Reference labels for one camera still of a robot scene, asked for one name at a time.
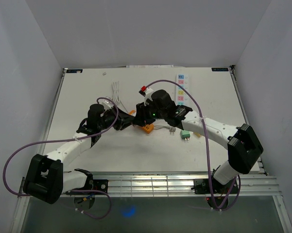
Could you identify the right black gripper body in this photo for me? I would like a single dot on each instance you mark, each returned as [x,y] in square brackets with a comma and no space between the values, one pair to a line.
[149,111]

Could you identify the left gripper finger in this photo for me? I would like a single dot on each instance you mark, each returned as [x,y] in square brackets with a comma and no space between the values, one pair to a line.
[121,125]
[123,116]

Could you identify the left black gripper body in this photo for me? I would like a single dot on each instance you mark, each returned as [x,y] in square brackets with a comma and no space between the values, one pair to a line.
[109,119]

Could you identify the orange power strip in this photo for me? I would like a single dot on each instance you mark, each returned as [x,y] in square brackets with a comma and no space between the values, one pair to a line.
[148,128]

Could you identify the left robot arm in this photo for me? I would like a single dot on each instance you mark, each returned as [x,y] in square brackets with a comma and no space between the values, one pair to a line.
[47,177]

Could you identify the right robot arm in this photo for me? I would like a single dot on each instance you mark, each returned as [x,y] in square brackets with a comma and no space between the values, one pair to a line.
[241,143]

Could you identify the white multicolour power strip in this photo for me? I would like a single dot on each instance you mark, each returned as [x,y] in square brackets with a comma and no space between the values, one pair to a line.
[181,96]

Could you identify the green charger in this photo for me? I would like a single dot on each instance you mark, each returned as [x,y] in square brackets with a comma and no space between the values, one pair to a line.
[185,135]

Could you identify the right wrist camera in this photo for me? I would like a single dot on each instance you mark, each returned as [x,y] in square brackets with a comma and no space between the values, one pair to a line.
[146,92]

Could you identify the aluminium rail frame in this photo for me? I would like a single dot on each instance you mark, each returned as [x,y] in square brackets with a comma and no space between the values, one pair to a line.
[150,176]

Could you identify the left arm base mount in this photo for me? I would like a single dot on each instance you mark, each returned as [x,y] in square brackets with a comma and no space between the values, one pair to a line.
[97,185]

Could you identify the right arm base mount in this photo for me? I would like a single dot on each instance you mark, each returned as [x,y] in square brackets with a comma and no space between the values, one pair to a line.
[201,186]

